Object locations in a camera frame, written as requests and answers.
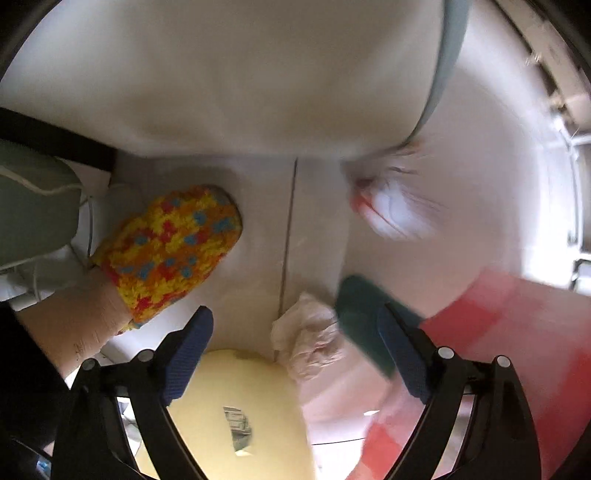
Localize translucent white plastic bag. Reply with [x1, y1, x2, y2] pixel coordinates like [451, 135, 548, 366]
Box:
[270, 291, 361, 381]

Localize colourful crochet slipper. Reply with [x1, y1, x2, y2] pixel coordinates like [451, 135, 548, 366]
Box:
[90, 185, 243, 330]

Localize white red blurred object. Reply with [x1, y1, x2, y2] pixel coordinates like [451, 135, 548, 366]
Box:
[348, 143, 444, 241]

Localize person's bare leg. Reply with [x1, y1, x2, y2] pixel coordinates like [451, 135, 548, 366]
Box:
[16, 268, 132, 374]

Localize dark green blurred object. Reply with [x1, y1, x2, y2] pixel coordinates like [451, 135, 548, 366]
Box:
[335, 274, 400, 376]

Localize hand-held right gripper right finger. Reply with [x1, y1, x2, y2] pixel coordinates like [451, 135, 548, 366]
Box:
[376, 302, 542, 480]

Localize pink checkered tablecloth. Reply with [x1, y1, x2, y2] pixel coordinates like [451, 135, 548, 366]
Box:
[346, 265, 591, 480]

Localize black trousers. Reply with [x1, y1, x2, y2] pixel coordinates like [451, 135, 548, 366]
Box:
[0, 302, 70, 467]

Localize yellow plastic bowl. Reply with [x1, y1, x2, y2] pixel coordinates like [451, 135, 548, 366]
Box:
[134, 348, 317, 480]

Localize black chair frame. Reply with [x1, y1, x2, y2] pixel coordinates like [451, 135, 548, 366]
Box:
[0, 107, 116, 174]

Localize green chair cushion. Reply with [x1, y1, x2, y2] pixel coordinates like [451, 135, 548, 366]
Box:
[0, 138, 86, 273]

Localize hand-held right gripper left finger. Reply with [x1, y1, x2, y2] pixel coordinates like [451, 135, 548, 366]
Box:
[51, 305, 215, 480]

